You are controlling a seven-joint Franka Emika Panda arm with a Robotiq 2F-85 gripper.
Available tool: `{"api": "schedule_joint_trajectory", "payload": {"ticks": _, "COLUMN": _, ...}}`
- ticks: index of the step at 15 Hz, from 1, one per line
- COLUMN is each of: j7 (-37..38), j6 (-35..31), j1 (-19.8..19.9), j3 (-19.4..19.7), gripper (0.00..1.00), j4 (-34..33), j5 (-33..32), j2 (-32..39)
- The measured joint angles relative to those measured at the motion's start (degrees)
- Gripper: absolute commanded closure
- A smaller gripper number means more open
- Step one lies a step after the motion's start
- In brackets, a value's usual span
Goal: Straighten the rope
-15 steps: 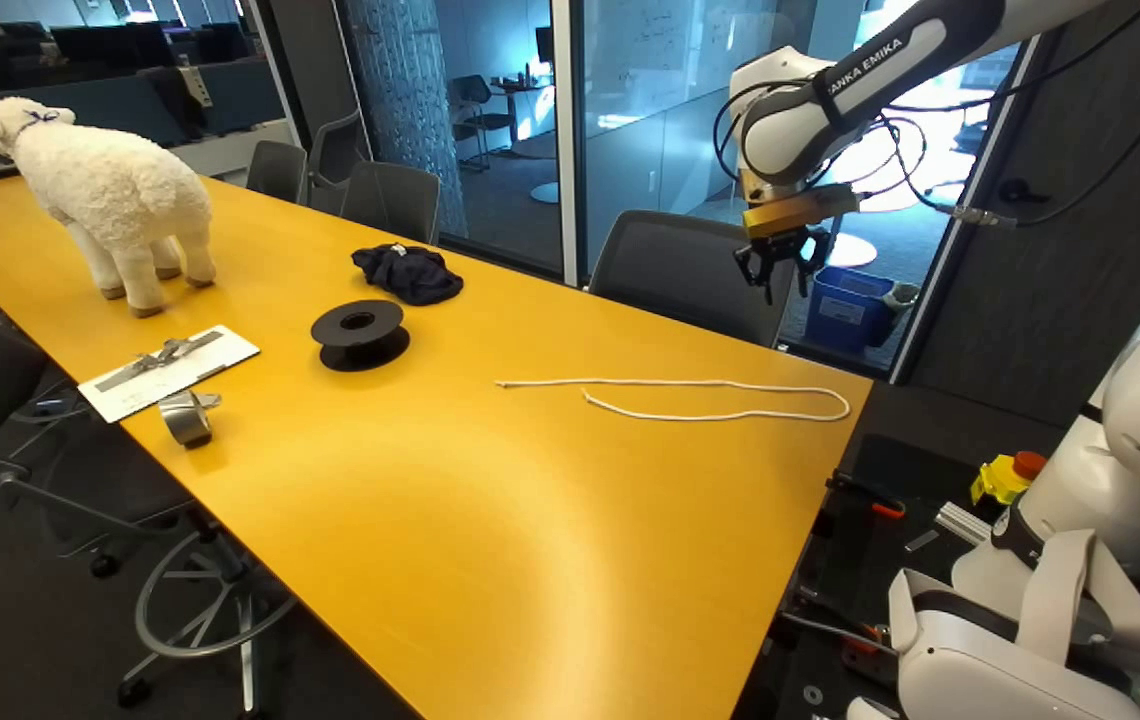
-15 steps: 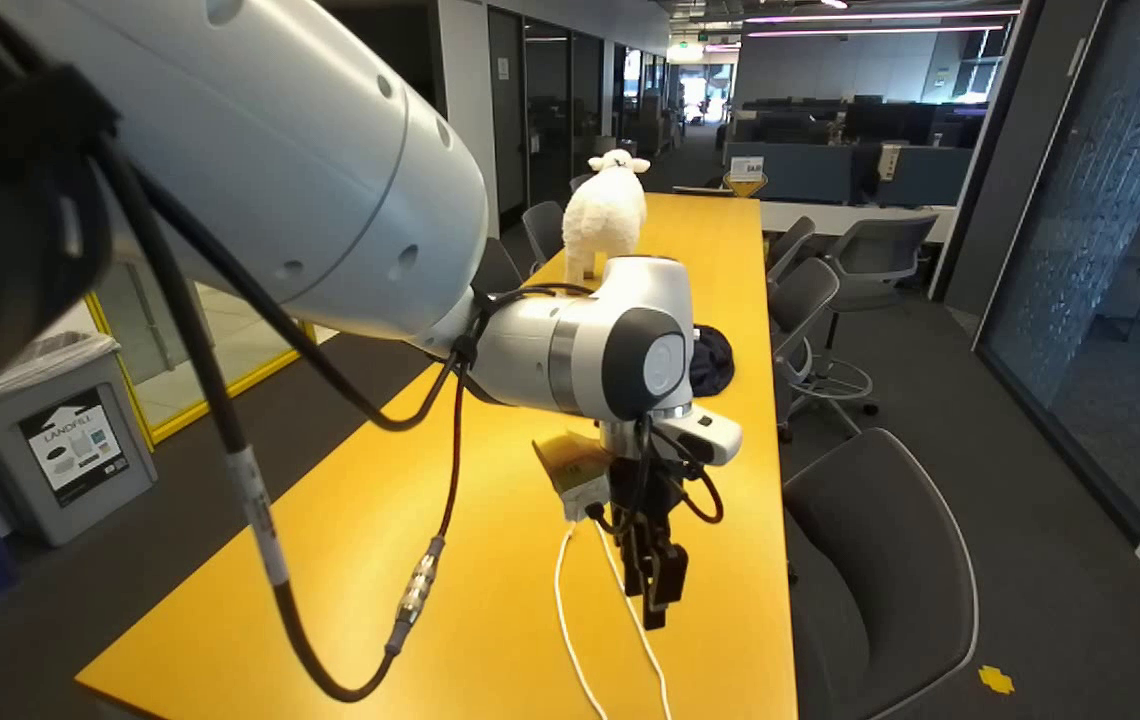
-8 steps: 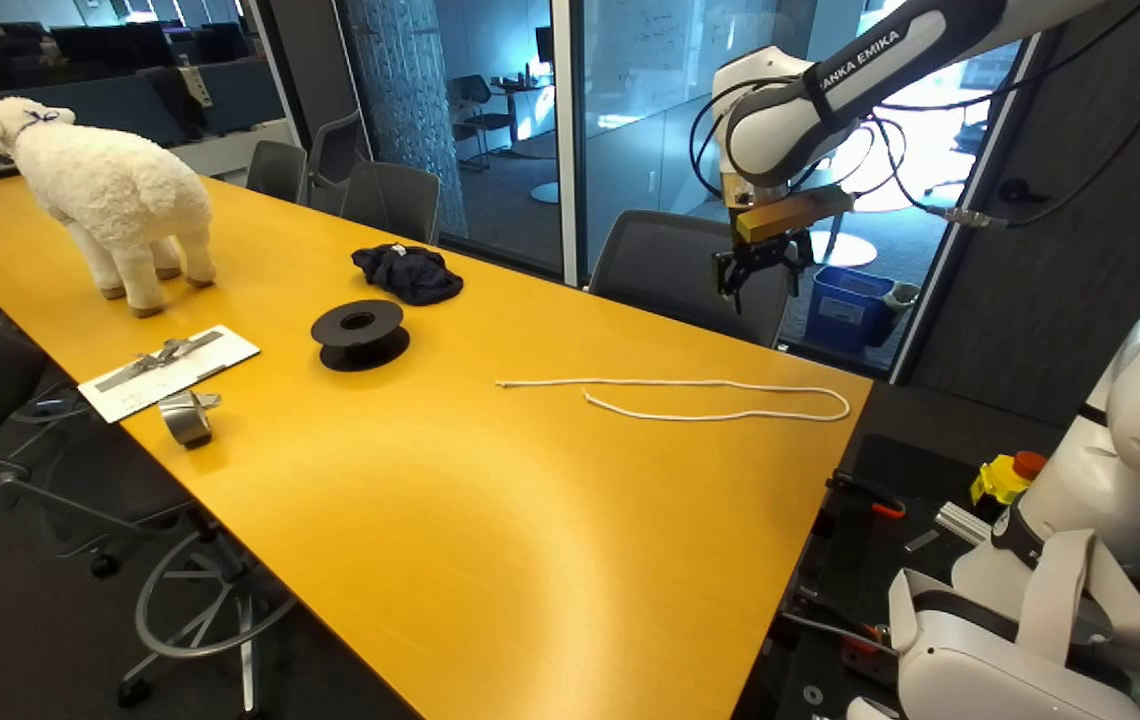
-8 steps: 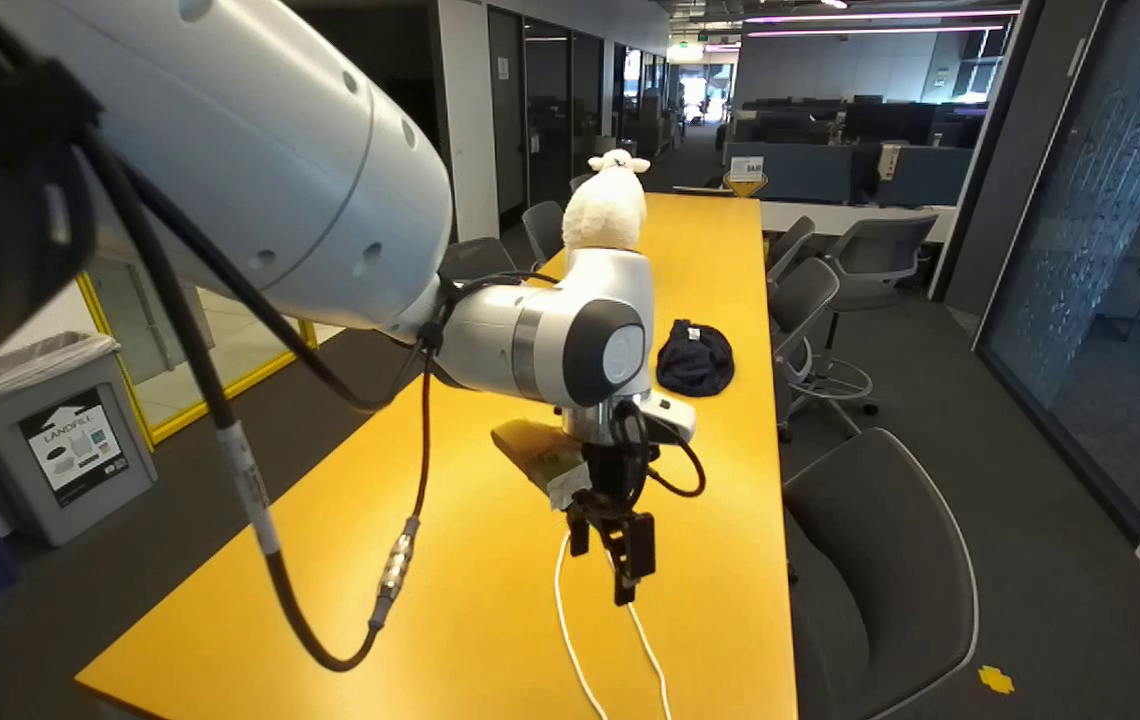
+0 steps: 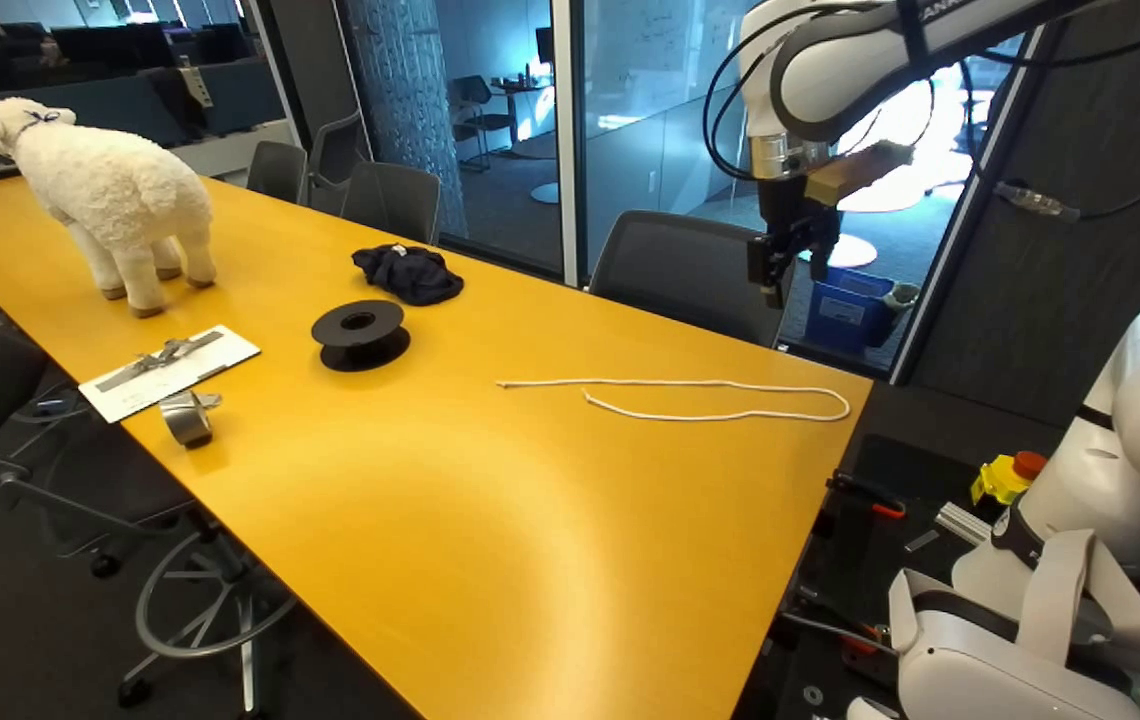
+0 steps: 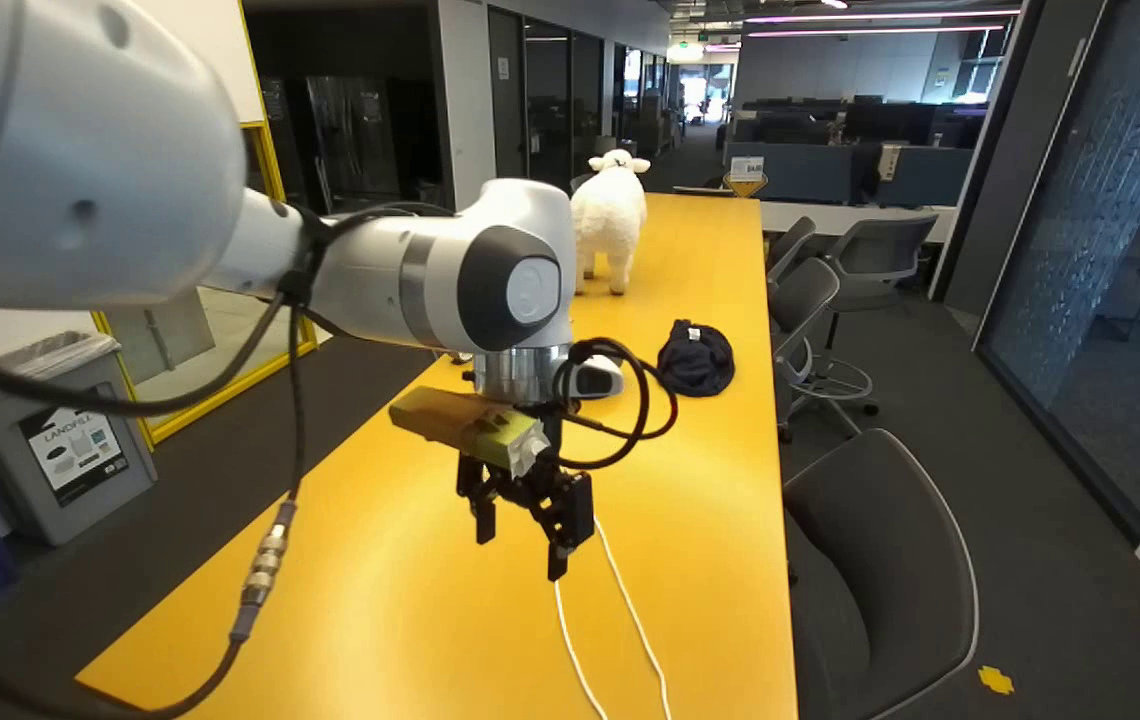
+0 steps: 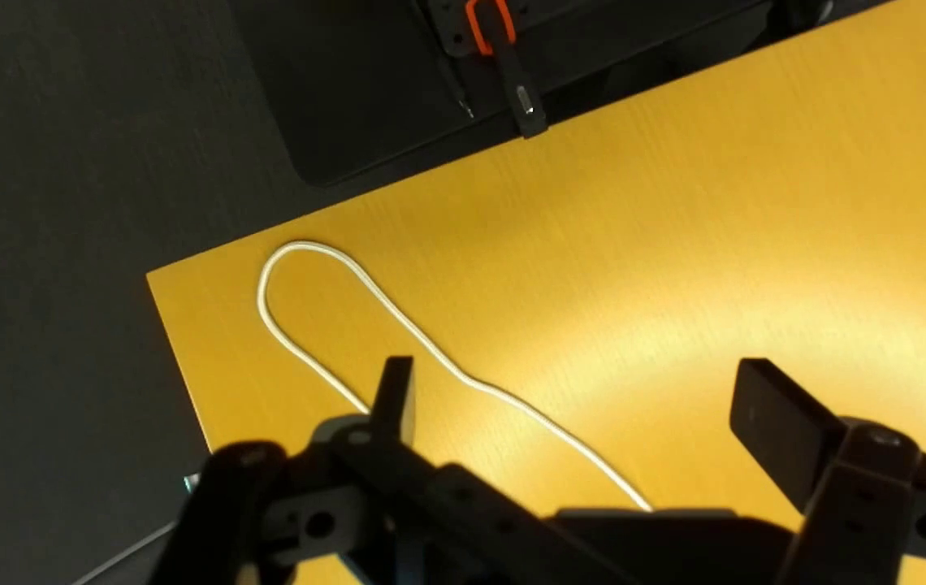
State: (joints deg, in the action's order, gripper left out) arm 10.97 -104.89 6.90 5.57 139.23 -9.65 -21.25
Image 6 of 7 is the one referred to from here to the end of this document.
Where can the dark blue office partition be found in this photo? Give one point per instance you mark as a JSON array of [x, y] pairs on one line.
[[863, 145]]

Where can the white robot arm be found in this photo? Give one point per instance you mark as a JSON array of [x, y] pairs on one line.
[[63, 134]]

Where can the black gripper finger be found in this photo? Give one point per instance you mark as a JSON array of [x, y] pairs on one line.
[[570, 541], [486, 521]]

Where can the small yellow floor scrap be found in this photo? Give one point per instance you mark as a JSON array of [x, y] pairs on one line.
[[995, 680]]

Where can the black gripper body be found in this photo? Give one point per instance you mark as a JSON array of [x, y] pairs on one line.
[[530, 480]]

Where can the dark grey office chair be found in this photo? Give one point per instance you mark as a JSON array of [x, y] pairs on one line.
[[790, 242], [880, 245], [873, 560], [800, 298]]

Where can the grey bin with label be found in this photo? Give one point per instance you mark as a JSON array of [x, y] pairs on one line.
[[63, 452]]

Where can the small white device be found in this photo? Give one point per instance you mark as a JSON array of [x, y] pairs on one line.
[[600, 379]]

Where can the white plush sheep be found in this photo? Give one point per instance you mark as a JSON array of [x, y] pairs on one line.
[[610, 213]]

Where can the yellowish wrist camera block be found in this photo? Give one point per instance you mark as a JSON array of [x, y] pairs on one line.
[[460, 423]]

